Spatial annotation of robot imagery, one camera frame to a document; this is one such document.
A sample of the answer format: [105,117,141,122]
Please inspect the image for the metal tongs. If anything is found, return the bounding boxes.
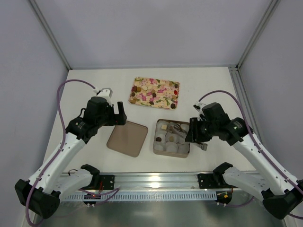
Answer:
[166,122,207,151]

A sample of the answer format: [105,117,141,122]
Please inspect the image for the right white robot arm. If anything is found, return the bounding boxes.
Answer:
[185,102,303,219]

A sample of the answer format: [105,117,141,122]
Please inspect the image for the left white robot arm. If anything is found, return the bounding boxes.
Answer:
[15,96,127,219]

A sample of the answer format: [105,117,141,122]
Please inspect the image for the beige tin lid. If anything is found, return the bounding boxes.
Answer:
[107,121,148,157]

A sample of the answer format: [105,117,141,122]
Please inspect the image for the floral tray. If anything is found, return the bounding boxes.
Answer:
[128,77,180,110]

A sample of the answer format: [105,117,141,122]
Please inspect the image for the beige tin box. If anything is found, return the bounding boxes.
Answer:
[153,119,190,158]

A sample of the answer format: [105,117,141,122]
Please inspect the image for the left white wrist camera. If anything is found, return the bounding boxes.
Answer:
[93,88,113,103]

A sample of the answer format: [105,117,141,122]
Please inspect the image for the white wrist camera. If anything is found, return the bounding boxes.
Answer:
[193,101,206,113]
[93,88,113,103]

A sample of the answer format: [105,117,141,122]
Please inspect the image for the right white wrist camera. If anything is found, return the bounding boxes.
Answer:
[193,101,206,113]

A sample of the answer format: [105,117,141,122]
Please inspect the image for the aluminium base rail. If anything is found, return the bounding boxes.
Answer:
[59,170,266,201]

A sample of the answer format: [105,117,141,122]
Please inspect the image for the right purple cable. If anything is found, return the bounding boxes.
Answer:
[198,90,303,219]

